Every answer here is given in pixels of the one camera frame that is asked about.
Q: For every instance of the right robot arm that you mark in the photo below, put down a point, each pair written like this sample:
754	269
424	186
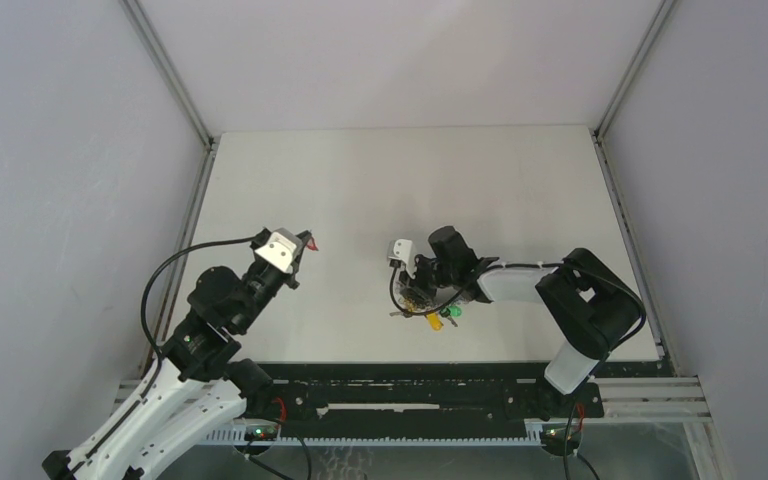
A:
595	311

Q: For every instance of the white cable duct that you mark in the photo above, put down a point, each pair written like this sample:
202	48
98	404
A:
239	436

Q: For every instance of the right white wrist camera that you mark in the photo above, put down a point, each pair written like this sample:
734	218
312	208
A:
401	256

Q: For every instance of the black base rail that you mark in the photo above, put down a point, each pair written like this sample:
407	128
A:
422	400

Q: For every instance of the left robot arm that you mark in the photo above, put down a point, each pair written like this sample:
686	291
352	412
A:
195	384

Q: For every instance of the key with red tag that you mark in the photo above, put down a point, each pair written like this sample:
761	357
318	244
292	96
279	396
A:
311	243

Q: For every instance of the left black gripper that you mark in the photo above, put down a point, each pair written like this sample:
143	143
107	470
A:
291	276

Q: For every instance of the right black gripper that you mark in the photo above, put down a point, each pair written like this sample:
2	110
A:
415	284

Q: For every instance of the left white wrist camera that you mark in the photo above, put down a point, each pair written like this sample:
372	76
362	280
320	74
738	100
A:
279	248

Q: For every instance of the metal key organizer ring plate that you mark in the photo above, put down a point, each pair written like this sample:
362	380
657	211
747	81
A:
436	311

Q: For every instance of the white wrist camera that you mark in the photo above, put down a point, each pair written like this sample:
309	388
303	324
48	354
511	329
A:
401	256
279	248

